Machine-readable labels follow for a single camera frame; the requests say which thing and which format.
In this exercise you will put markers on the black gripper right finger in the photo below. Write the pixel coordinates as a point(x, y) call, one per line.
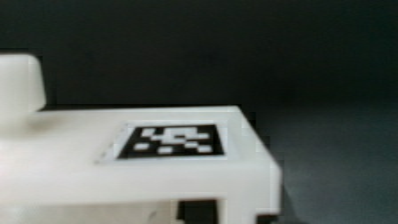
point(266, 219)

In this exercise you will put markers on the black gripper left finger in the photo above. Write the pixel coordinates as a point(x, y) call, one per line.
point(198, 212)

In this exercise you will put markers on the white drawer box with knob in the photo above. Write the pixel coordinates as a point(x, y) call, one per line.
point(101, 166)

